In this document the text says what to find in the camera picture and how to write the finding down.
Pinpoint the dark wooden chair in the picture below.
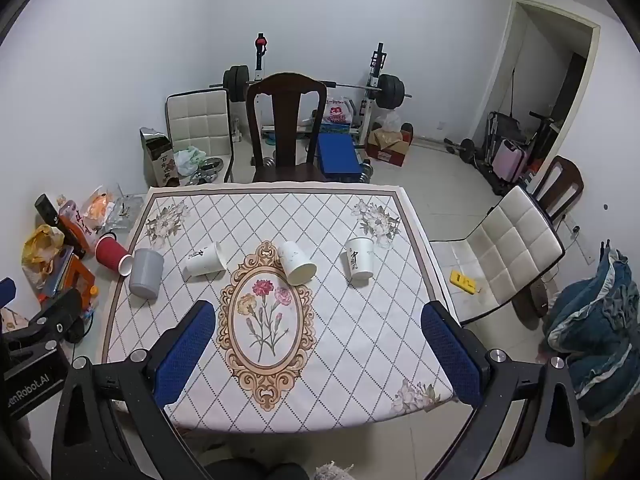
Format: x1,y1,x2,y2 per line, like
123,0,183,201
245,73,328,184
531,155,585,223

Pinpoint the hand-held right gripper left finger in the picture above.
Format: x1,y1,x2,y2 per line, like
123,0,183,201
51,300,236,480

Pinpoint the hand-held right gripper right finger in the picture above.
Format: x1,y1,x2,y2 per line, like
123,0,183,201
420,301,591,480

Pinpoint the blue clothing pile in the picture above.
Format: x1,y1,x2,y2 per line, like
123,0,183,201
542,249,640,426

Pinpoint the black cylinder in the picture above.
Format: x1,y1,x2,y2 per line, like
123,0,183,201
34,193,61,226

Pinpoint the pink suitcase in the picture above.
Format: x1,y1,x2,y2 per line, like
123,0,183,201
492,140,530,185

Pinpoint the yellow plastic bag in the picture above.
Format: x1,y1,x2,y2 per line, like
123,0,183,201
21,225,66,288

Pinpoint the black folded cart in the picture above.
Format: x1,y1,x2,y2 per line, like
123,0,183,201
482,110,523,161

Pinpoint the black dumbbell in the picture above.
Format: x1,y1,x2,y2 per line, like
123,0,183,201
443,137,478,165

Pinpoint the brown printed carton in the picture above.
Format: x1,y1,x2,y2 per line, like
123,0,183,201
140,127,180,188

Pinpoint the metal bowl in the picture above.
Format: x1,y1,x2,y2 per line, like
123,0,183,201
191,158,225,184

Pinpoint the orange snack bag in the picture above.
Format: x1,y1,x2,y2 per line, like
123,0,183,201
80,185,117,233

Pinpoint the white paper cup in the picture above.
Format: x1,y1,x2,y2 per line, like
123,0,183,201
184,241,227,278
277,240,318,286
343,237,376,281

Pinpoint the red and white plastic bag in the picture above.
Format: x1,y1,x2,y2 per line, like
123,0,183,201
321,96,355,126

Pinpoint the black barbell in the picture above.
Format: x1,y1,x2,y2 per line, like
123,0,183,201
209,65,414,111

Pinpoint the white padded chair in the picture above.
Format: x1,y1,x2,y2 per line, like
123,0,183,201
429,185,567,326
165,88,236,184

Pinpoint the blue weight bench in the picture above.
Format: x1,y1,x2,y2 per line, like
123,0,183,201
316,132,362,183

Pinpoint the clear plastic bag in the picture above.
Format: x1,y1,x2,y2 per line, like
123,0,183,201
107,185,146,231

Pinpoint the dark clothing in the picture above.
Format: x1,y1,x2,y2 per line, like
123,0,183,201
202,459,312,480

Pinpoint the red paper cup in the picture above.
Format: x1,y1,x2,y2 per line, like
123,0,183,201
95,233,134,276

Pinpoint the orange box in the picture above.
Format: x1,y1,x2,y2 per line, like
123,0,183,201
40,255,97,311

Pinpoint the white weight bench rack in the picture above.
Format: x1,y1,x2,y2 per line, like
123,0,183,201
252,32,388,148

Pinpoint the grey fluffy cloth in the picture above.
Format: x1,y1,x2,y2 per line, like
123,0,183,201
313,461,357,480

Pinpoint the yellow tool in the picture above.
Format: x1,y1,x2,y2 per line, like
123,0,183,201
450,270,479,295

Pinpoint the floral patterned tablecloth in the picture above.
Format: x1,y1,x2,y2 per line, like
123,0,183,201
101,180,460,435

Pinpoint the cardboard box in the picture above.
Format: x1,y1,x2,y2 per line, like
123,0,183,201
365,127,415,168

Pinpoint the green and white plastic bag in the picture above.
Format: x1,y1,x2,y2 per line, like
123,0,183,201
173,145,207,176

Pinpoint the grey plastic cup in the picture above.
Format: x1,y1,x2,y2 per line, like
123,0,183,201
128,248,165,300

